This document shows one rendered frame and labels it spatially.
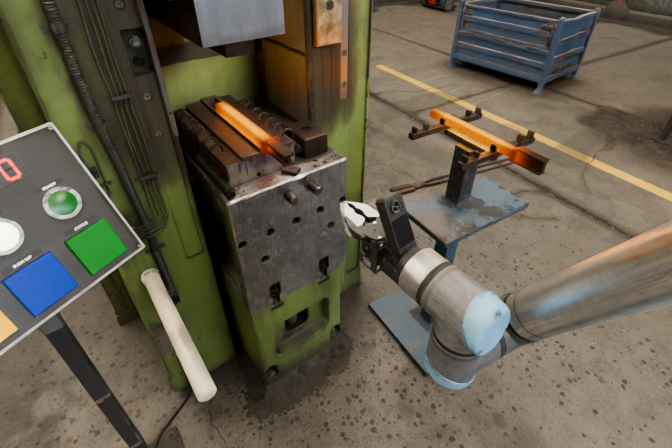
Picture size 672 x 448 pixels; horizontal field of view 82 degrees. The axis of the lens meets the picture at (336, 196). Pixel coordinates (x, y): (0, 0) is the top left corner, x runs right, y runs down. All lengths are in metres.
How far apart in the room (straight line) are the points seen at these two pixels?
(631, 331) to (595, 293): 1.62
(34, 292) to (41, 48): 0.47
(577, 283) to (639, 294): 0.08
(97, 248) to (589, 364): 1.82
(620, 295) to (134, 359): 1.73
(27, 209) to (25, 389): 1.34
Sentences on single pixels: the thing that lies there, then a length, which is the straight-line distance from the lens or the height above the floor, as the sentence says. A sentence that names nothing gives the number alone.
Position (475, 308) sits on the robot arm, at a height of 1.03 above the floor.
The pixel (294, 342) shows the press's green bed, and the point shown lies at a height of 0.15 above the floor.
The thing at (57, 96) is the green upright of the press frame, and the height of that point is 1.19.
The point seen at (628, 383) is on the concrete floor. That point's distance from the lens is 2.05.
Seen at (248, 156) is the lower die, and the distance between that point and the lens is 1.04.
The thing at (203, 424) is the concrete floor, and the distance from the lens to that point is 1.70.
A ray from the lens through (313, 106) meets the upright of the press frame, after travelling 1.27.
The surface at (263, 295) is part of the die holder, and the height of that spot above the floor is 0.53.
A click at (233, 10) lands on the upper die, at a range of 0.92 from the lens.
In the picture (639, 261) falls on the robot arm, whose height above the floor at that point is 1.17.
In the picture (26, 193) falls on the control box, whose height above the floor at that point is 1.12.
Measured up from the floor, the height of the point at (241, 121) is 1.02.
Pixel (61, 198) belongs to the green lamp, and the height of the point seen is 1.10.
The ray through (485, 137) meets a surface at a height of 0.96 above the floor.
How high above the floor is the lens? 1.50
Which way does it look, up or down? 36 degrees down
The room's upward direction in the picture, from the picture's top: straight up
